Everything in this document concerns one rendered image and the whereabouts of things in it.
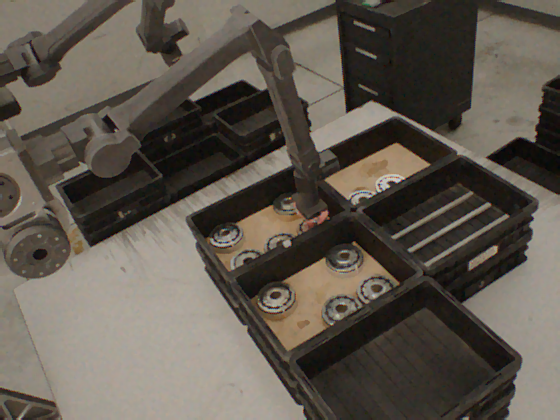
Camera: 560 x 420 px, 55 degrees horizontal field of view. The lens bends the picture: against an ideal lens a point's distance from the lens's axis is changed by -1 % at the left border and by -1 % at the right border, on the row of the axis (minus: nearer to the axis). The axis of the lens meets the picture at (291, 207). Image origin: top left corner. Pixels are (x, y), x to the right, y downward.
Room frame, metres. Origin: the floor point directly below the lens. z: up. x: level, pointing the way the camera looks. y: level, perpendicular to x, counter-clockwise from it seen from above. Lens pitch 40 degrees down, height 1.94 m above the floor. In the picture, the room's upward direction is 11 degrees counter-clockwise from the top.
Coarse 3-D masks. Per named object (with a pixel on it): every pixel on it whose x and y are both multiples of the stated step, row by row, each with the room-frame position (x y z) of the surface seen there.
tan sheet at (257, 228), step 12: (252, 216) 1.30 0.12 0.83; (264, 216) 1.29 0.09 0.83; (252, 228) 1.24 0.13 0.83; (264, 228) 1.23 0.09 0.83; (276, 228) 1.22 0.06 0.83; (288, 228) 1.21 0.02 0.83; (252, 240) 1.19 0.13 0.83; (264, 240) 1.18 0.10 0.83; (264, 252) 1.13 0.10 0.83; (228, 264) 1.11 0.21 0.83
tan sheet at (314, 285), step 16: (368, 256) 1.03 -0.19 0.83; (304, 272) 1.02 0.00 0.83; (320, 272) 1.01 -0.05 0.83; (368, 272) 0.98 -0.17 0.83; (384, 272) 0.97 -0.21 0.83; (304, 288) 0.97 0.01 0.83; (320, 288) 0.95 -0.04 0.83; (336, 288) 0.94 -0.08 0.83; (352, 288) 0.93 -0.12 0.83; (256, 304) 0.94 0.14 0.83; (304, 304) 0.91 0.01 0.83; (320, 304) 0.90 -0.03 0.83; (272, 320) 0.88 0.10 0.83; (288, 320) 0.87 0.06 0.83; (304, 320) 0.86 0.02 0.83; (320, 320) 0.85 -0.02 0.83; (288, 336) 0.82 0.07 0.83; (304, 336) 0.81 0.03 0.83
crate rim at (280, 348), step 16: (336, 224) 1.08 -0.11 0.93; (368, 224) 1.06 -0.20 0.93; (304, 240) 1.04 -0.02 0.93; (384, 240) 0.99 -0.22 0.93; (272, 256) 1.01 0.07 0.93; (400, 256) 0.92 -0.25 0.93; (240, 272) 0.97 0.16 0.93; (240, 288) 0.92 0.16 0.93; (400, 288) 0.82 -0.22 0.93; (368, 304) 0.79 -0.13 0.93; (256, 320) 0.82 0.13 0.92; (272, 336) 0.76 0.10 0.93; (320, 336) 0.73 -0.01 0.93; (288, 352) 0.71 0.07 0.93
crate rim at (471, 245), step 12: (456, 156) 1.27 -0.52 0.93; (432, 168) 1.24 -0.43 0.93; (480, 168) 1.20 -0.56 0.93; (504, 180) 1.12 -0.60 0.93; (396, 192) 1.17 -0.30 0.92; (372, 204) 1.13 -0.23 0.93; (360, 216) 1.09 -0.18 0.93; (516, 216) 0.98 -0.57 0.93; (528, 216) 0.99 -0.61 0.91; (492, 228) 0.95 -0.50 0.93; (504, 228) 0.96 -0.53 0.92; (480, 240) 0.92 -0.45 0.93; (408, 252) 0.93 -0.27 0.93; (456, 252) 0.90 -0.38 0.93; (468, 252) 0.91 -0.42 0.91; (420, 264) 0.88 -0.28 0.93; (432, 264) 0.87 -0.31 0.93; (444, 264) 0.87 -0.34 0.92
